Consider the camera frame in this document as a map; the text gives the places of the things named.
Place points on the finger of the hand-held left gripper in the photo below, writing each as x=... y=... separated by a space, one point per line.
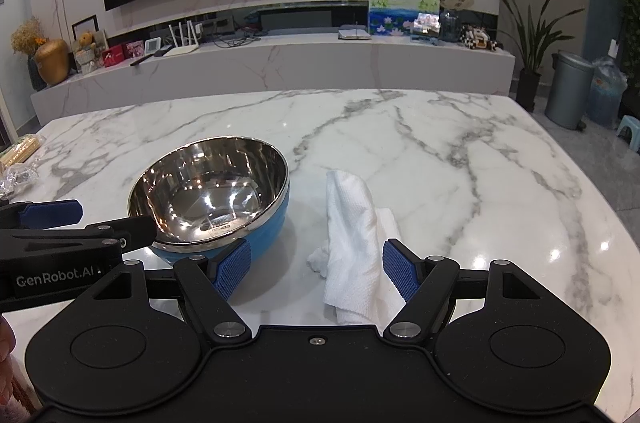
x=50 y=212
x=135 y=233

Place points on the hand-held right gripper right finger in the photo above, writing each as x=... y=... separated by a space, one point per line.
x=400 y=273

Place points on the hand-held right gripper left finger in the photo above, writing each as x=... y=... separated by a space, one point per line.
x=232 y=270

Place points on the white paper towel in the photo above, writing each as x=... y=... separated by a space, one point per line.
x=350 y=228

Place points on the blue stainless steel bowl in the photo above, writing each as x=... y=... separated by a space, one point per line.
x=210 y=183

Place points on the clear plastic bag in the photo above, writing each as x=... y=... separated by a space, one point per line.
x=17 y=180

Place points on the bamboo stick pack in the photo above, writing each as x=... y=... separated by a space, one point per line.
x=20 y=149

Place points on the dark teal vase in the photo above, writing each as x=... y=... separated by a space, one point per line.
x=35 y=75

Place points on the gold vase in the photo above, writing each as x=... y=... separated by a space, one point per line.
x=51 y=60

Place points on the red box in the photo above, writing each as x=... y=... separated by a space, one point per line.
x=114 y=55

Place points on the brown teddy bear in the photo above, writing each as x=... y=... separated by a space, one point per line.
x=86 y=45

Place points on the black pen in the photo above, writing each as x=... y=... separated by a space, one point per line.
x=140 y=59

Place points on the dried yellow flowers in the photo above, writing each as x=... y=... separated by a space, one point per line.
x=27 y=35

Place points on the pink card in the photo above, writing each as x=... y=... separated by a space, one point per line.
x=135 y=49

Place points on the white digital display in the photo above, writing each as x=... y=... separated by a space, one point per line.
x=153 y=45

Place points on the white router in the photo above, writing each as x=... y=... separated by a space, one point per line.
x=180 y=49

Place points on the white marble television cabinet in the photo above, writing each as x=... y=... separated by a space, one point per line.
x=300 y=63

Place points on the potted plant in black pot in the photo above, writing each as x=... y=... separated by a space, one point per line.
x=529 y=88

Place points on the grey trash bin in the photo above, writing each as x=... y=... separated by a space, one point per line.
x=567 y=93

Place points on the black and white toy car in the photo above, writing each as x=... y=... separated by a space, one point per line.
x=479 y=38

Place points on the small framed photo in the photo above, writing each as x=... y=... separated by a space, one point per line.
x=425 y=25

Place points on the blue glass jar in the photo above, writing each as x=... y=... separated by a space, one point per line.
x=451 y=28

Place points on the lotus pond painting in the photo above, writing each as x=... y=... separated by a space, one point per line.
x=395 y=10

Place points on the small blue stool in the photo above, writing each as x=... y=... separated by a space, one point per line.
x=629 y=128

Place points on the plastic-wrapped water jug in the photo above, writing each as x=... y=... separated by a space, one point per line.
x=606 y=95

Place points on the black picture frame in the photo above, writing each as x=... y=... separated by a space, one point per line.
x=82 y=24

